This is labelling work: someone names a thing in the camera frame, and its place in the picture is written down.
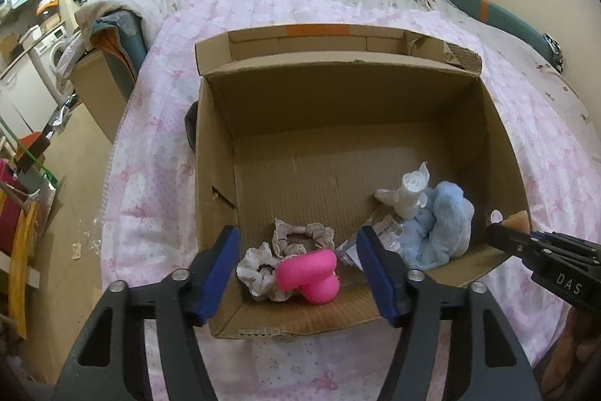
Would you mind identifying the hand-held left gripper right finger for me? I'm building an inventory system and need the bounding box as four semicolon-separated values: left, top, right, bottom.
356;225;538;401

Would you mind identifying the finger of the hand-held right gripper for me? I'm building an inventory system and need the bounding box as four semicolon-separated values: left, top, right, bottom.
486;222;601;264

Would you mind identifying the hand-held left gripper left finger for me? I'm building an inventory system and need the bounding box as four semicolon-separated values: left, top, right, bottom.
51;225;242;401

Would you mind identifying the white frilly scrunchie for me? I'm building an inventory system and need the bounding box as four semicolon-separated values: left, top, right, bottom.
236;241;293;303

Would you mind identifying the clear plastic packet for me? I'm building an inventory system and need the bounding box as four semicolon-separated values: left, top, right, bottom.
335;213;409;268

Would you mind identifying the pink plastic toy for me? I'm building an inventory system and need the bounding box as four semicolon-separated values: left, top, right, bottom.
276;250;341;305

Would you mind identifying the beige lace scrunchie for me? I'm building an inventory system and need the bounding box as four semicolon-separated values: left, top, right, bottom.
273;218;336;262

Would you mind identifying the brown cardboard box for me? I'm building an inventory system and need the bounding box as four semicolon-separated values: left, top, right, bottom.
194;24;533;340

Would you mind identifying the person's right hand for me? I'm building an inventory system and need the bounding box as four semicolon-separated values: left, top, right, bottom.
540;309;601;401

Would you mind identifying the blue fluffy sock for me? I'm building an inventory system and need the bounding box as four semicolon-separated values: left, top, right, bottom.
401;181;476;270

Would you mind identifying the pink bow-print blanket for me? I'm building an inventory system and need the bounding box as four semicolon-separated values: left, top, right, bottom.
101;0;601;401

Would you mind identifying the clear plastic scrap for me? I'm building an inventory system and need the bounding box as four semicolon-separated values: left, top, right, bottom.
70;218;104;261

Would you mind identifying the dark patterned object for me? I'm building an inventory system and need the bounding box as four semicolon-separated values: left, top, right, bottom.
542;32;564;75

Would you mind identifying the cardboard box beside bed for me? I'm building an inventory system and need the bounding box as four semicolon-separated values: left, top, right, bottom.
69;48;137;144

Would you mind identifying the red suitcase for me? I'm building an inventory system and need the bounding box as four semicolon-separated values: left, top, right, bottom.
0;159;24;256

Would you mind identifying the teal headboard pad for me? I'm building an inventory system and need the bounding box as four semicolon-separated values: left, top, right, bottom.
434;0;562;64

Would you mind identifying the white washing machine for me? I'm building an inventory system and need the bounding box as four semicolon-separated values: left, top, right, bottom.
35;25;71;77

